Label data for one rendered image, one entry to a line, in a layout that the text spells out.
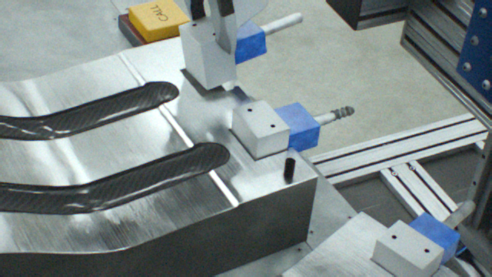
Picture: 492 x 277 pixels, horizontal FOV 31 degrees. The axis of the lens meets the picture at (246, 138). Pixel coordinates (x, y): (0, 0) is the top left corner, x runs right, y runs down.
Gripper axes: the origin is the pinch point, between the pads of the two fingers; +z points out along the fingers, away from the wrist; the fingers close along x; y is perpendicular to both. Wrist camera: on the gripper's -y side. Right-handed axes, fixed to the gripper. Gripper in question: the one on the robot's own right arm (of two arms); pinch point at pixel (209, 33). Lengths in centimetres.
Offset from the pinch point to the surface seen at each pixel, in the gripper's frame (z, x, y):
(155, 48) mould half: 4.0, 7.4, -3.4
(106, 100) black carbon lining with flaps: 4.1, 1.9, -11.6
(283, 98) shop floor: 91, 100, 62
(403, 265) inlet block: 11.5, -28.4, 2.6
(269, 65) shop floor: 90, 114, 66
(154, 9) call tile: 8.2, 22.7, 2.8
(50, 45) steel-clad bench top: 9.6, 26.0, -10.5
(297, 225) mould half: 13.8, -16.3, -0.9
